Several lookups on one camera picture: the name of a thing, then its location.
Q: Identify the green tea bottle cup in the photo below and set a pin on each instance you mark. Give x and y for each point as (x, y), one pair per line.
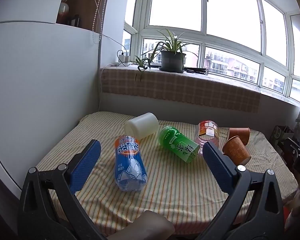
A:
(183, 147)

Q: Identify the wooden wall shelf niche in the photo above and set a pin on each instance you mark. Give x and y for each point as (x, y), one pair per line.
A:
(86, 14)

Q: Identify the pink clear bottle cup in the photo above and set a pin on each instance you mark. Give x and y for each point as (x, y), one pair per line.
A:
(207, 131)

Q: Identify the white plastic cup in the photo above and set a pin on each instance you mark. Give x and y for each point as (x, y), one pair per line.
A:
(141, 126)

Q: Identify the black equipment at right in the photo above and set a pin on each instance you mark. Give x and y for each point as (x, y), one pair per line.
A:
(286, 144)

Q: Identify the checkered brown sill cloth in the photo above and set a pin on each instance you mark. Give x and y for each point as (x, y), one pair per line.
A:
(179, 88)

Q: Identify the blue Arctic Ocean bottle cup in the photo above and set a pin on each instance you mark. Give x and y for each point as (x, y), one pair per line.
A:
(129, 171)

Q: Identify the red white vase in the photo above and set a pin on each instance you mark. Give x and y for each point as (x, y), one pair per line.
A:
(63, 11)

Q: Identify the brown paper cup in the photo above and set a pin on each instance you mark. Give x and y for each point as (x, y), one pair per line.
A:
(236, 151)
(242, 132)

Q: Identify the small green sill plant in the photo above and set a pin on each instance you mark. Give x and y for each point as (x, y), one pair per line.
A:
(143, 64)

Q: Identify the brown chair back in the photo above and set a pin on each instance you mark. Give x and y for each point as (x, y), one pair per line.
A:
(149, 225)

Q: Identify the black object on sill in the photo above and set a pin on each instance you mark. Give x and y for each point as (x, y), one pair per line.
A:
(203, 71)

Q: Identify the white power strip charger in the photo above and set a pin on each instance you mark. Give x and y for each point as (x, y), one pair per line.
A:
(123, 58)

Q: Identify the far brown paper cup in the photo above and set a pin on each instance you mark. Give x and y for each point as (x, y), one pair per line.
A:
(242, 132)

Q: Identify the white window frame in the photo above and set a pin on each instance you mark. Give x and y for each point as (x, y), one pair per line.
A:
(253, 41)

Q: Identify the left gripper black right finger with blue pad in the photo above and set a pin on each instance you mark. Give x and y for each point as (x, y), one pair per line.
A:
(253, 208)

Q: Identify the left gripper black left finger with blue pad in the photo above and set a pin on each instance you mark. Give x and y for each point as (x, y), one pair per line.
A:
(48, 207)

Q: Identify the large potted spider plant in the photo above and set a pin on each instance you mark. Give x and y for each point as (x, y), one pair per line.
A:
(171, 50)

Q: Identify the striped yellow table cloth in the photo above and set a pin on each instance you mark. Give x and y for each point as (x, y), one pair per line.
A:
(185, 193)

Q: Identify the near brown paper cup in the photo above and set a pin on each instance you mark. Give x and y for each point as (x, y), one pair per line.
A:
(236, 151)

